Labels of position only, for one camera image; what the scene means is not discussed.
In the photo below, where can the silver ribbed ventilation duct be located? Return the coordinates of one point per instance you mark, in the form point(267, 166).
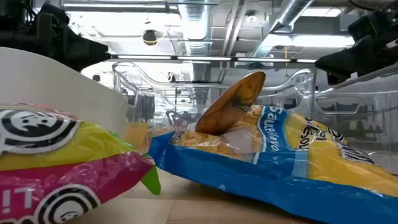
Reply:
point(194, 28)

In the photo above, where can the green pink noodle packet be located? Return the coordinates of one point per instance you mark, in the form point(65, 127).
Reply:
point(77, 149)

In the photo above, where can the wide clear plastic container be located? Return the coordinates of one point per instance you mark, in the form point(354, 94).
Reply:
point(130, 77)

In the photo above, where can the black round ceiling lamp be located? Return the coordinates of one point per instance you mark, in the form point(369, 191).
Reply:
point(150, 37)

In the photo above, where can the long ceiling light strip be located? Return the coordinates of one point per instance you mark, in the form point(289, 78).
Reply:
point(202, 58)

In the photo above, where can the white rectangular tray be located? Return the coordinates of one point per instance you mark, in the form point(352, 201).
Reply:
point(46, 84)

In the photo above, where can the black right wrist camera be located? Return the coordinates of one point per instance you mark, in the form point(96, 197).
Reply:
point(365, 26)

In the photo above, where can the narrow clear plastic container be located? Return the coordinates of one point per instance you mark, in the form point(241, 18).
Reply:
point(357, 109)

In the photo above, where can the blue yellow noodle packet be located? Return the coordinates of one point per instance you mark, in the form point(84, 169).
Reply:
point(248, 186)

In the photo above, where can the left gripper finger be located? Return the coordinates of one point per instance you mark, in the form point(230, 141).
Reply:
point(77, 49)

